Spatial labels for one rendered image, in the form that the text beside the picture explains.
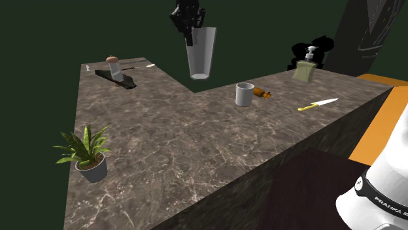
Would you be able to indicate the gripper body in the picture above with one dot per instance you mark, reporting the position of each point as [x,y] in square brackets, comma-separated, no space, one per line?
[187,9]

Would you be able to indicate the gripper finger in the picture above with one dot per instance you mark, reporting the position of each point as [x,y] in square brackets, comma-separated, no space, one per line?
[189,35]
[200,18]

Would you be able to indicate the tall grey cup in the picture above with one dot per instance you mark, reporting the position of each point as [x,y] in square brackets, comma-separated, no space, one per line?
[201,52]

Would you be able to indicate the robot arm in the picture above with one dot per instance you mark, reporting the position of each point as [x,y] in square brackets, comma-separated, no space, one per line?
[390,168]

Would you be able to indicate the grey mug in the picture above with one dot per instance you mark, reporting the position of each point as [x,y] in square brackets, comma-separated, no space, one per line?
[244,95]

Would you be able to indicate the clear grinder with brown top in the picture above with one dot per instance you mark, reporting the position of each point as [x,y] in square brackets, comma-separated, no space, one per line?
[115,70]

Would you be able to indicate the brown orange toy figure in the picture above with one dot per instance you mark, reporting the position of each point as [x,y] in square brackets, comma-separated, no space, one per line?
[261,92]

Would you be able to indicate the small white object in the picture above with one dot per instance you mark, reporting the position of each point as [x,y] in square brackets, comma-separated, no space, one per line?
[88,68]

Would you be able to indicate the olive green soap dispenser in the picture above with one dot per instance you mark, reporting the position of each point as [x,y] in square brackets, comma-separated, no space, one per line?
[304,70]

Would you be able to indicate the green plant in grey pot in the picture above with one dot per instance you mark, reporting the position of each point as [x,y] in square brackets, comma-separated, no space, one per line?
[91,159]

